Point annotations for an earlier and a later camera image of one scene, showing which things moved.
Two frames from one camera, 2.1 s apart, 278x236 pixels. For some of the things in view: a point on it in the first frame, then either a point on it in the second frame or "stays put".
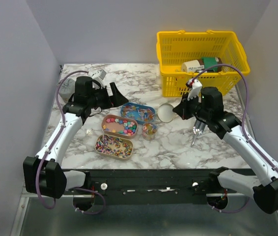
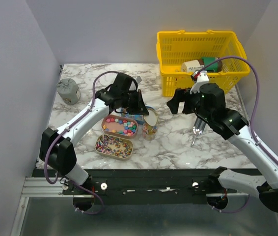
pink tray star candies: (119, 126) stays put
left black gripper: (117, 99) → (140, 107)
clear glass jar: (149, 131) stays put
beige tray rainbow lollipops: (114, 147) stays put
